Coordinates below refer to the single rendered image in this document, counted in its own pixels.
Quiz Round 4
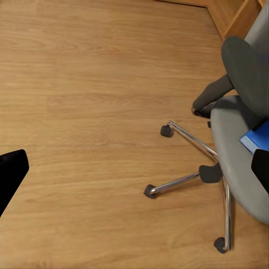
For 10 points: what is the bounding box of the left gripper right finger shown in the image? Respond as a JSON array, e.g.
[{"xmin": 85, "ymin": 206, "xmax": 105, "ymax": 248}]
[{"xmin": 251, "ymin": 149, "xmax": 269, "ymax": 194}]

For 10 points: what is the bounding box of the folder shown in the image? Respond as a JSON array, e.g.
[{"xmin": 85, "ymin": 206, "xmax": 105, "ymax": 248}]
[{"xmin": 239, "ymin": 118, "xmax": 269, "ymax": 154}]

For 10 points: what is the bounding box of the swivel chair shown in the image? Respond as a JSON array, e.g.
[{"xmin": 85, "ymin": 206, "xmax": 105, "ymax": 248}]
[{"xmin": 144, "ymin": 0, "xmax": 269, "ymax": 254}]

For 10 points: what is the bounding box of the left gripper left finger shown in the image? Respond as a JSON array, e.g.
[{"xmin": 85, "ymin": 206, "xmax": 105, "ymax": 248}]
[{"xmin": 0, "ymin": 149, "xmax": 29, "ymax": 216}]

